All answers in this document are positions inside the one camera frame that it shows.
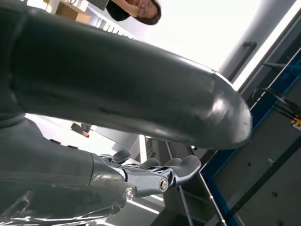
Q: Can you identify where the person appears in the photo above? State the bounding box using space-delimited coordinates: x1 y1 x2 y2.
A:
106 0 162 25

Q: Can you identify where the brown cardboard box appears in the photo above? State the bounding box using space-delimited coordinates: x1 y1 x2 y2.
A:
55 1 91 25

